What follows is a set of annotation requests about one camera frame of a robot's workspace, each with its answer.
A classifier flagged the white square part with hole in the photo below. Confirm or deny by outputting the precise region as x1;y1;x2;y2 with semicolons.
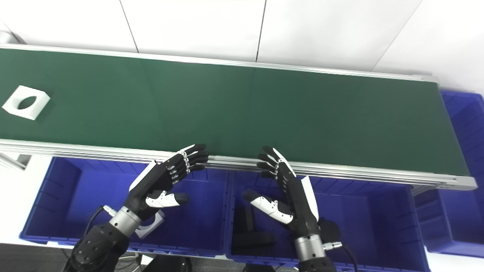
2;85;51;121
135;210;166;239

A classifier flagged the blue plastic bin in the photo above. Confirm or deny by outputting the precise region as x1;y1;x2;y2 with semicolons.
227;170;431;272
414;90;484;253
19;157;231;258

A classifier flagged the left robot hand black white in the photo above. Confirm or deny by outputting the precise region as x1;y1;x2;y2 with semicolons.
123;144;209;223

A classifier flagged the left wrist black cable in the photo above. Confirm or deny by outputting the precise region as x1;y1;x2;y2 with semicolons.
84;204;116;236

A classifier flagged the green conveyor belt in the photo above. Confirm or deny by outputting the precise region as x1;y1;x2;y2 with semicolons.
0;43;478;191
0;48;469;176

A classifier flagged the aluminium conveyor support leg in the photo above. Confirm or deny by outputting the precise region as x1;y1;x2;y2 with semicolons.
0;151;31;169

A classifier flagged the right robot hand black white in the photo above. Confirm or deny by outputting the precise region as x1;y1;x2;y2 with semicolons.
243;146;320;238

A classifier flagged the black angular part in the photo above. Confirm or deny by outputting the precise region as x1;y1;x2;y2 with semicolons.
231;204;278;254

